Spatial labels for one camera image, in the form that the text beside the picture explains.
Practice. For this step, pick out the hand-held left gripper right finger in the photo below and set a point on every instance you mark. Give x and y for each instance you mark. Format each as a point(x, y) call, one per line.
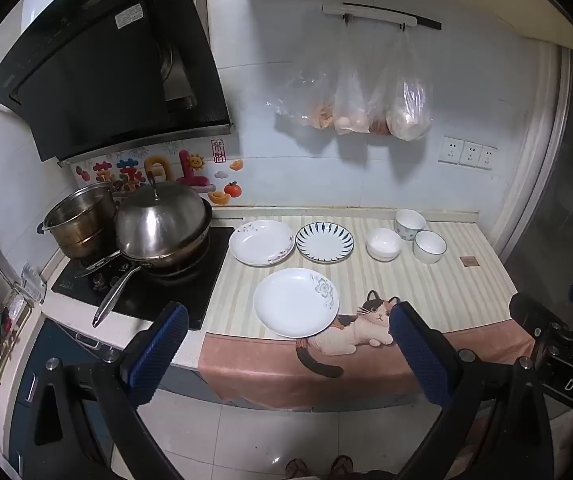
point(416, 355)

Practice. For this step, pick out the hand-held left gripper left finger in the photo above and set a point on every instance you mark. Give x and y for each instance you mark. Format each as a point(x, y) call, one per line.
point(159, 355)

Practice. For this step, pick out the white bowl with blue rim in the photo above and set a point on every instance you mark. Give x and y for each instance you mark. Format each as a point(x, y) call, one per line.
point(430, 247)

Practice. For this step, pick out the plain white bowl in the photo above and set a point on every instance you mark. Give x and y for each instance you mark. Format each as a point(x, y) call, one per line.
point(384, 245)

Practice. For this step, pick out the white patterned bowl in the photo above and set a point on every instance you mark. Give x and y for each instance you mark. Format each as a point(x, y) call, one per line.
point(410, 222)

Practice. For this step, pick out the white plate with grey flower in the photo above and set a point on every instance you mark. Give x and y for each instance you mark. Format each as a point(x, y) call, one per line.
point(294, 302)

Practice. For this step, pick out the blue striped plate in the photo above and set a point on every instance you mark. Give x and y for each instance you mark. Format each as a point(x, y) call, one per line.
point(325, 242)

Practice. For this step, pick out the white plate with purple flowers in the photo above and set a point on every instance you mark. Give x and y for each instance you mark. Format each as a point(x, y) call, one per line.
point(261, 242)

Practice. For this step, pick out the striped cat print mat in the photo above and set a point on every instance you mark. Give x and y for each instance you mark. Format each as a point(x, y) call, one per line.
point(436, 290)

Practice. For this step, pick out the black gas stove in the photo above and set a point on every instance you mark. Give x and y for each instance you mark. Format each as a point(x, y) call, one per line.
point(181, 290)

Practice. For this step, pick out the small brown coaster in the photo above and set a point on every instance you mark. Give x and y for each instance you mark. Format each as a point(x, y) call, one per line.
point(468, 260)

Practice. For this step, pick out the blue kitchen cabinet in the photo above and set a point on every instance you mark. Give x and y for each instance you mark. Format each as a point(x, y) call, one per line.
point(66, 345)

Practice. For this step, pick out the person's right foot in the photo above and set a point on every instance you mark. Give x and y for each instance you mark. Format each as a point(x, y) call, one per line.
point(342, 466)

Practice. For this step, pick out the person's foot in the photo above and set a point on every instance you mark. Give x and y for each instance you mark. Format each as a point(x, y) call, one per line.
point(342, 466)
point(297, 467)

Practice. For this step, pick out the steel wok lid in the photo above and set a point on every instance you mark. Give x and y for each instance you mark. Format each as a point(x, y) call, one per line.
point(161, 220)

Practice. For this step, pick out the clear plastic container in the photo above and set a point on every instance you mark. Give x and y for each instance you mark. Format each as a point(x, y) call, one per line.
point(33, 282)

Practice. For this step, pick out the steel steamer pot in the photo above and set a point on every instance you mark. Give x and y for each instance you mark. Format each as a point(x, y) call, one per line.
point(79, 220)

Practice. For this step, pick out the person's left foot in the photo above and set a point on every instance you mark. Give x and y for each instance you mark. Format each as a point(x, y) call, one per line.
point(297, 467)

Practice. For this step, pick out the clear plastic bag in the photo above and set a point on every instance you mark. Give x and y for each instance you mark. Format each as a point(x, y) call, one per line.
point(351, 105)
point(309, 95)
point(409, 105)

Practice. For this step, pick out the black range hood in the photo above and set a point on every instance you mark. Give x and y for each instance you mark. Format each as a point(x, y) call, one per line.
point(91, 60)

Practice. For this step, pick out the white door frame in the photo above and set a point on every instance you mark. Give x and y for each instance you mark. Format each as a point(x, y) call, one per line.
point(541, 150)

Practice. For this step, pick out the festive wall sticker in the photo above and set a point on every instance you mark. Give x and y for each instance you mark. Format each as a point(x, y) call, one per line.
point(191, 165)

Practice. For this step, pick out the wall hook rail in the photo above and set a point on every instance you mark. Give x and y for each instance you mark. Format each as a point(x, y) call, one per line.
point(376, 10)

